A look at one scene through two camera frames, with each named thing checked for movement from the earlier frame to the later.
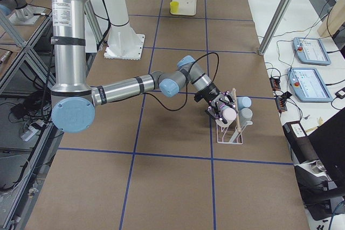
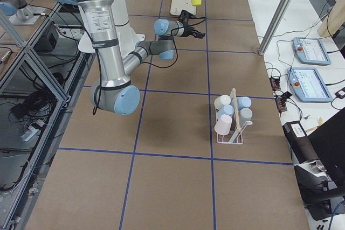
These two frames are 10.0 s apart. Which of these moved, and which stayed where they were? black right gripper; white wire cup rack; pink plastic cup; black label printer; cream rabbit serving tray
Moved: pink plastic cup; black right gripper
Stayed: cream rabbit serving tray; white wire cup rack; black label printer
